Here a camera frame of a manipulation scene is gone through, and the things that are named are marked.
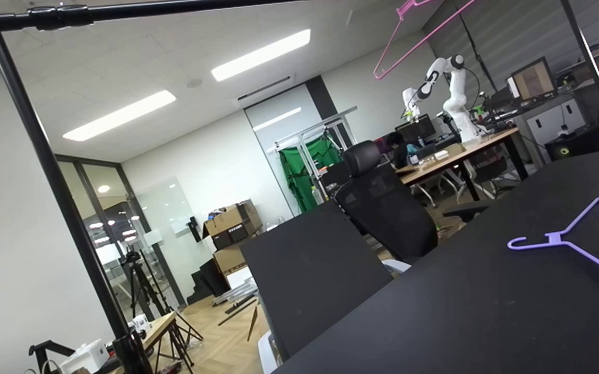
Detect pink clothes hanger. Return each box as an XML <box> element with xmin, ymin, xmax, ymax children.
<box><xmin>369</xmin><ymin>0</ymin><xmax>477</xmax><ymax>82</ymax></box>

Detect purple clothes hanger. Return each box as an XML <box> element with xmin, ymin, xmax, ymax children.
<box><xmin>505</xmin><ymin>194</ymin><xmax>599</xmax><ymax>290</ymax></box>

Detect large green hanging cloth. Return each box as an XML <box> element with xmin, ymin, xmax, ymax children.
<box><xmin>277</xmin><ymin>146</ymin><xmax>319</xmax><ymax>216</ymax></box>

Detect small green hanging cloth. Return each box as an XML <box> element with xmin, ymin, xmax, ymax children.
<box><xmin>305</xmin><ymin>133</ymin><xmax>346</xmax><ymax>173</ymax></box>

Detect silver garment rack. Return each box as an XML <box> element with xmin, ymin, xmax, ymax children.
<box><xmin>275</xmin><ymin>105</ymin><xmax>360</xmax><ymax>211</ymax></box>

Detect large cardboard box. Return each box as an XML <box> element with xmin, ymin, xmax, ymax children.
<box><xmin>203</xmin><ymin>198</ymin><xmax>264</xmax><ymax>241</ymax></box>

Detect black storage box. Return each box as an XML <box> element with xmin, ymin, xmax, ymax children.
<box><xmin>210</xmin><ymin>225</ymin><xmax>254</xmax><ymax>251</ymax></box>

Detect black flat panel board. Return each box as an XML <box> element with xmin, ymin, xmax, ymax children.
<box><xmin>239</xmin><ymin>202</ymin><xmax>394</xmax><ymax>361</ymax></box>

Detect black mesh office chair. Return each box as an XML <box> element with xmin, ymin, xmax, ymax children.
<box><xmin>330</xmin><ymin>140</ymin><xmax>441</xmax><ymax>266</ymax></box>

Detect small cardboard box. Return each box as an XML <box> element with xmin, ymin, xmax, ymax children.
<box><xmin>211</xmin><ymin>245</ymin><xmax>247</xmax><ymax>276</ymax></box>

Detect ceiling air vent slot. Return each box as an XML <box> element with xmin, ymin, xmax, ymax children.
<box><xmin>234</xmin><ymin>76</ymin><xmax>292</xmax><ymax>105</ymax></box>

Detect dark desk monitor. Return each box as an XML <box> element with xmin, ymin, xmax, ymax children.
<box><xmin>393</xmin><ymin>112</ymin><xmax>441</xmax><ymax>143</ymax></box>

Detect glass whiteboard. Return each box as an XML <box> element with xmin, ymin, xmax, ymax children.
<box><xmin>135</xmin><ymin>176</ymin><xmax>198</xmax><ymax>241</ymax></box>

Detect black bag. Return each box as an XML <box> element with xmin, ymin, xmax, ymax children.
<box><xmin>184</xmin><ymin>258</ymin><xmax>232</xmax><ymax>305</ymax></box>

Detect long ceiling light panel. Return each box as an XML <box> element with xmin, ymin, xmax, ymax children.
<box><xmin>60</xmin><ymin>90</ymin><xmax>179</xmax><ymax>143</ymax></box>
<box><xmin>210</xmin><ymin>28</ymin><xmax>313</xmax><ymax>84</ymax></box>

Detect long wooden desk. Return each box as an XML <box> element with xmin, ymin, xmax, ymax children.
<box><xmin>394</xmin><ymin>124</ymin><xmax>529</xmax><ymax>204</ymax></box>

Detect small wooden stool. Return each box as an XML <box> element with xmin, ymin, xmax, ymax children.
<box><xmin>138</xmin><ymin>309</ymin><xmax>198</xmax><ymax>374</ymax></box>

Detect thin black stand pole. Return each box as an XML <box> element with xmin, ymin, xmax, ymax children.
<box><xmin>457</xmin><ymin>12</ymin><xmax>500</xmax><ymax>133</ymax></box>

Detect computer monitor with lit screen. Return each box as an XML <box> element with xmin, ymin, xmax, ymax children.
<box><xmin>505</xmin><ymin>56</ymin><xmax>557</xmax><ymax>102</ymax></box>

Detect white drawer cabinet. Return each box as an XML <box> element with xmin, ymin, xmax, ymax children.
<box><xmin>520</xmin><ymin>96</ymin><xmax>586</xmax><ymax>148</ymax></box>

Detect white box device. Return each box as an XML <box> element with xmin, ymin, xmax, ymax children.
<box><xmin>58</xmin><ymin>338</ymin><xmax>109</xmax><ymax>374</ymax></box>

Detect black camera tripod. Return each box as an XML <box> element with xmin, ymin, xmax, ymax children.
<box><xmin>118</xmin><ymin>248</ymin><xmax>206</xmax><ymax>361</ymax></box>

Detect black metal clothes rail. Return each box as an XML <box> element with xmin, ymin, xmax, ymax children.
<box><xmin>0</xmin><ymin>0</ymin><xmax>599</xmax><ymax>374</ymax></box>

